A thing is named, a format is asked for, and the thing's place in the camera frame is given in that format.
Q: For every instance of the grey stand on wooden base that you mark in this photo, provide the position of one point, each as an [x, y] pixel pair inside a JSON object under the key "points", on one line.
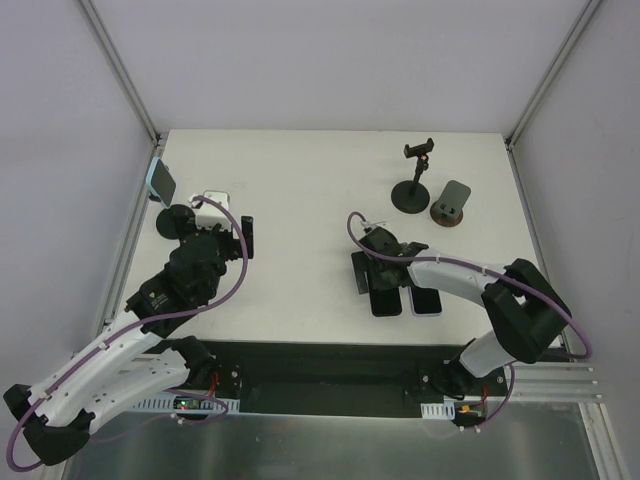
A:
{"points": [[447, 210]]}

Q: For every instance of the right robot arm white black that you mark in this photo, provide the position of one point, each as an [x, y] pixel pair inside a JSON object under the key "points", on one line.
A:
{"points": [[525, 313]]}

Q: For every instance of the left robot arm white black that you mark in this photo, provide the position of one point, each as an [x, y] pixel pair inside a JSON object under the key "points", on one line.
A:
{"points": [[58, 416]]}

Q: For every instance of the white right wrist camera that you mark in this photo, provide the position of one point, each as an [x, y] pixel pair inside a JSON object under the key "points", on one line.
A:
{"points": [[368, 226]]}

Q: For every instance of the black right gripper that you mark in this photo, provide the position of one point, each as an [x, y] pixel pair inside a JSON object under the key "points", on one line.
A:
{"points": [[361, 273]]}

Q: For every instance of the black round phone stand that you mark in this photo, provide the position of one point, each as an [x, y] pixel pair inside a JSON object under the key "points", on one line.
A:
{"points": [[176, 222]]}

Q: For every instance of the aluminium frame post right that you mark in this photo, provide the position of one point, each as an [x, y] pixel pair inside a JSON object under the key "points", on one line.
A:
{"points": [[574, 35]]}

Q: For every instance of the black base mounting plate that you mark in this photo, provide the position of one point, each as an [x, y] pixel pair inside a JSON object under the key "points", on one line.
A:
{"points": [[377, 381]]}

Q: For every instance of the white cable duct right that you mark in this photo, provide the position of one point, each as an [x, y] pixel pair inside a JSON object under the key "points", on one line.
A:
{"points": [[438, 411]]}

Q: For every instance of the white cable duct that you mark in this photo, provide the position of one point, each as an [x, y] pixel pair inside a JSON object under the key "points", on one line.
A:
{"points": [[438, 411], [181, 404]]}

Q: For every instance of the aluminium frame post left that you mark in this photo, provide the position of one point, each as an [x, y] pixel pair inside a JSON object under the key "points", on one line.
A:
{"points": [[106, 44]]}

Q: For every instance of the black phone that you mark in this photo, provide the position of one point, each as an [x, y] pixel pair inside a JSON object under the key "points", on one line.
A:
{"points": [[385, 303]]}

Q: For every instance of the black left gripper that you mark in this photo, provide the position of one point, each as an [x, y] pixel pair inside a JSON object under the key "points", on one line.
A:
{"points": [[238, 245]]}

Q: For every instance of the aluminium frame post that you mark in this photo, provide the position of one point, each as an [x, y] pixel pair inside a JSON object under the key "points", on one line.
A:
{"points": [[574, 35], [106, 44]]}

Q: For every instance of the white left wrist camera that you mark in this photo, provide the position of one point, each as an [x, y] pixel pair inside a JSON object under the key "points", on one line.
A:
{"points": [[207, 216]]}

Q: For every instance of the white cable duct left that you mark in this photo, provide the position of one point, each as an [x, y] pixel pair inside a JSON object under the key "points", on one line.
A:
{"points": [[181, 404]]}

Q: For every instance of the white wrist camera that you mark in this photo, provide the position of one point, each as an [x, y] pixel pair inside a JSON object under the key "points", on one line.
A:
{"points": [[207, 216], [368, 226]]}

